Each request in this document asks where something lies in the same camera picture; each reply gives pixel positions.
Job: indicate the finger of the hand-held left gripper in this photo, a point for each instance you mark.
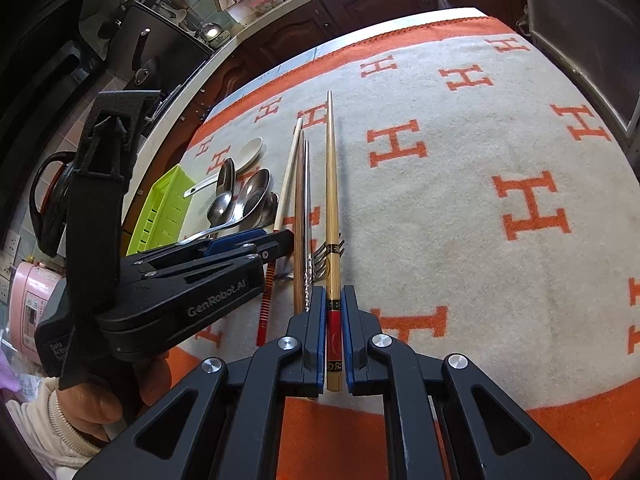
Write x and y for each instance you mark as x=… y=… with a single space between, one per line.
x=275 y=247
x=230 y=244

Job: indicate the plain metal spoon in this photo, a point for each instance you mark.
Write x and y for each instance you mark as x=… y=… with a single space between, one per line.
x=270 y=207

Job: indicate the steel stove guard panel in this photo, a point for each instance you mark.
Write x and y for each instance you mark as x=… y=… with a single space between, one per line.
x=175 y=35

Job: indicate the pale chopstick red striped end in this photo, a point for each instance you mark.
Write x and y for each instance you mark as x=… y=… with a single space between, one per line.
x=287 y=180

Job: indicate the brown wooden chopstick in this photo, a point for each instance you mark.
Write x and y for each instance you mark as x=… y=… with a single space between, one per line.
x=300 y=210

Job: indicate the bamboo chopstick black red end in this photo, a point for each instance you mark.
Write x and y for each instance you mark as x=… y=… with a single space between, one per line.
x=331 y=185

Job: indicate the pink lidded container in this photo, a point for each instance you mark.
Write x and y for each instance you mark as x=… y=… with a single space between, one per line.
x=267 y=1

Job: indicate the green plastic utensil tray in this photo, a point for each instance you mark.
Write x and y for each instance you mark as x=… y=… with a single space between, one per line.
x=160 y=205

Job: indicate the person's left forearm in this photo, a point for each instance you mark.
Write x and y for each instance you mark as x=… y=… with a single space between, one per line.
x=45 y=435

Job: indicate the white ceramic spoon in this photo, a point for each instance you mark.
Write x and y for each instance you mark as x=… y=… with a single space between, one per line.
x=250 y=151

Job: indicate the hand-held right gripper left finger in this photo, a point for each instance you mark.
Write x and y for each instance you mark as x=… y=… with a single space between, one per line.
x=317 y=340

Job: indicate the large metal spoon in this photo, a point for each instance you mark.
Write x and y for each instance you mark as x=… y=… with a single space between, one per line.
x=226 y=177

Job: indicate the metal soup spoon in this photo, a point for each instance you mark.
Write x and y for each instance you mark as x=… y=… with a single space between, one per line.
x=255 y=187

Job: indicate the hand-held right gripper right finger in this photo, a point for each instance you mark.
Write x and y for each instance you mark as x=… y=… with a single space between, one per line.
x=350 y=340

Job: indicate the metal fork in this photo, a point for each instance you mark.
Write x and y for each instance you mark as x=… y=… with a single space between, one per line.
x=320 y=266

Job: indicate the pink rice cooker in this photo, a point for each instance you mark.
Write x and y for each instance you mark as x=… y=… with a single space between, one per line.
x=30 y=305

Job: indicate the orange letter-print blanket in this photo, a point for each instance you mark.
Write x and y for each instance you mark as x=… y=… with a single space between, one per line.
x=450 y=235

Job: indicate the person's left hand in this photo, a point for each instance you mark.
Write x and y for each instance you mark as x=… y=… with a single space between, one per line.
x=95 y=405

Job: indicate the black red electric cooker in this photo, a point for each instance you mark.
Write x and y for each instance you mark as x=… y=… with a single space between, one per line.
x=52 y=210

